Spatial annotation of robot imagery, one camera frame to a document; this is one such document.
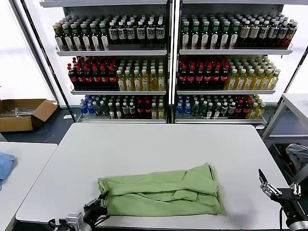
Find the cola bottle red cap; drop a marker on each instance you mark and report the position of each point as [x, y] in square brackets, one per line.
[88, 79]
[207, 78]
[199, 78]
[191, 78]
[183, 78]
[80, 79]
[72, 78]
[105, 79]
[224, 77]
[215, 78]
[112, 79]
[96, 79]

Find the grey metal shelving unit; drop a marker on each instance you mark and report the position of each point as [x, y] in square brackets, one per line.
[228, 51]
[115, 53]

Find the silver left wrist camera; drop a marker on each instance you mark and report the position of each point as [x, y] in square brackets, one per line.
[73, 219]

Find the dark drink bottle white label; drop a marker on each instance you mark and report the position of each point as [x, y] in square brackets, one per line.
[140, 33]
[113, 33]
[130, 33]
[160, 32]
[122, 33]
[150, 33]

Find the dark tea bottle green cap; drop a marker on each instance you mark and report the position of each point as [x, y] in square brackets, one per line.
[104, 38]
[59, 38]
[185, 37]
[68, 39]
[86, 39]
[195, 37]
[224, 37]
[214, 37]
[234, 37]
[77, 39]
[95, 38]
[205, 37]

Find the brown cardboard box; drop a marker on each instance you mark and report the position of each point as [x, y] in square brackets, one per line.
[14, 125]

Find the yellow juice bottle green label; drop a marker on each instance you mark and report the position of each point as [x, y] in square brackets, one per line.
[274, 81]
[232, 81]
[240, 81]
[161, 82]
[145, 83]
[257, 81]
[121, 83]
[266, 81]
[249, 81]
[129, 83]
[137, 83]
[153, 82]

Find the metal rods bundle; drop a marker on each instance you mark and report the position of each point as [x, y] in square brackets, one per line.
[14, 111]

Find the black window post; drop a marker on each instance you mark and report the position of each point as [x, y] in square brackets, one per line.
[42, 51]
[295, 71]

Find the black storage bin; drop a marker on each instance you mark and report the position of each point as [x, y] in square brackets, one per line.
[279, 156]

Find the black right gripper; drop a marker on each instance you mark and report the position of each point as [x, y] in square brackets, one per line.
[287, 197]

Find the light green t-shirt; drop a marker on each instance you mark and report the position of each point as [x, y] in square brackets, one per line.
[156, 187]

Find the white frame table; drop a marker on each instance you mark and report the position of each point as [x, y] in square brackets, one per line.
[274, 120]

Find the blue cloth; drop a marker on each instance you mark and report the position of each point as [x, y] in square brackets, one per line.
[6, 166]

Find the dark drink bottle beige label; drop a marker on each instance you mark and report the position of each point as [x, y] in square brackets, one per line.
[263, 33]
[244, 33]
[254, 33]
[273, 33]
[282, 33]
[291, 33]

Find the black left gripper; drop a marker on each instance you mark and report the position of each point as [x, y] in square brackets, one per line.
[95, 213]

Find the pale grey cloth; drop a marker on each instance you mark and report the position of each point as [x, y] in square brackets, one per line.
[297, 154]

